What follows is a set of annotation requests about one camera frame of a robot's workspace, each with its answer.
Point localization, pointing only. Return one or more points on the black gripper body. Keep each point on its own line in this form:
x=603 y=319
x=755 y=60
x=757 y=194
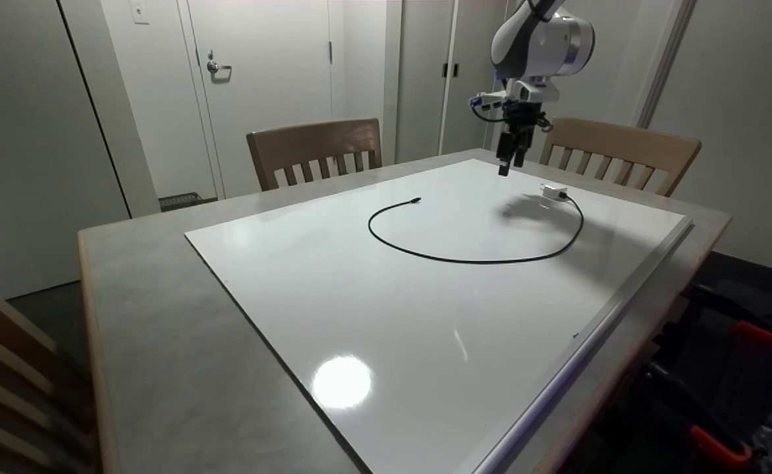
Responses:
x=516 y=123

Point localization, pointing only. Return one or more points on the white charger power adapter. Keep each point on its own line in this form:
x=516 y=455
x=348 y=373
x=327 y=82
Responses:
x=555 y=190

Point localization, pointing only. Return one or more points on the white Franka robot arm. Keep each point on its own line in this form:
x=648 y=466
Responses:
x=551 y=44

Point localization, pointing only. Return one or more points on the wooden slat-back chair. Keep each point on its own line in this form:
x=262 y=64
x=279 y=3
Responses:
x=315 y=140
x=3 y=337
x=623 y=140

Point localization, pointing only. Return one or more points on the white door with round knob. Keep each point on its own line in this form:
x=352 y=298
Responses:
x=618 y=81

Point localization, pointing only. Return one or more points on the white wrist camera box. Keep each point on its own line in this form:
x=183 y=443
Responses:
x=489 y=99

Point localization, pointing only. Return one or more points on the white whiteboard sheet with rail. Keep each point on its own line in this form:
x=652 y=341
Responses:
x=453 y=332

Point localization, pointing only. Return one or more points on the white wall switch plate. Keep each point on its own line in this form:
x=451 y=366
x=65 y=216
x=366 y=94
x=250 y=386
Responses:
x=140 y=12

